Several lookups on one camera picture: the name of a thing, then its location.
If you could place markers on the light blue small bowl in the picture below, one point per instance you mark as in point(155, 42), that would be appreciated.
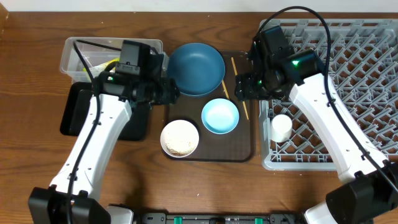
point(220, 116)

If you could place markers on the wooden chopstick left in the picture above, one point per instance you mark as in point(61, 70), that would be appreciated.
point(225, 90)

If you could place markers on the wooden chopstick right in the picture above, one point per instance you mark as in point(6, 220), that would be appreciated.
point(238, 88)

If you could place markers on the black waste tray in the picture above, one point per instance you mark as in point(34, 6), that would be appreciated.
point(76, 111)

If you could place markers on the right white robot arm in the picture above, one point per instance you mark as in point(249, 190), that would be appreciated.
point(368, 180)

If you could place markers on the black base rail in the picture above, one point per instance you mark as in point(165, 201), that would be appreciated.
point(163, 218)

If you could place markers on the dark blue bowl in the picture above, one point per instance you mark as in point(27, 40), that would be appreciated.
point(197, 69)

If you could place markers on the yellow white snack wrapper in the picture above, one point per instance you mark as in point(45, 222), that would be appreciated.
point(96, 70)

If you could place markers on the grey plastic dishwasher rack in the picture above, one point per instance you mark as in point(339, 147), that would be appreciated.
point(363, 66)

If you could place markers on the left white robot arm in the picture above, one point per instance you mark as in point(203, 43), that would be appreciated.
point(73, 194)

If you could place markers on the wooden chopstick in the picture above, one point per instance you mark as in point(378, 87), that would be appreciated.
point(225, 90)
point(238, 88)

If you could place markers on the white paper cup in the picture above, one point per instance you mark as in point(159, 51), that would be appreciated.
point(281, 128)

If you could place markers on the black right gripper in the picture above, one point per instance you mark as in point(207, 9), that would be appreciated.
point(245, 89)

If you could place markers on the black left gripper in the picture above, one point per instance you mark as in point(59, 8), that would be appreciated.
point(169, 91)

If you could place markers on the white bowl with rice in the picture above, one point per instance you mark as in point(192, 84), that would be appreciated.
point(179, 138)

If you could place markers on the clear plastic bin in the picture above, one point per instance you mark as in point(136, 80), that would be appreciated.
point(72, 66)

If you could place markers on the dark brown serving tray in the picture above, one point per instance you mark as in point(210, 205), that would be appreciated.
point(239, 145)

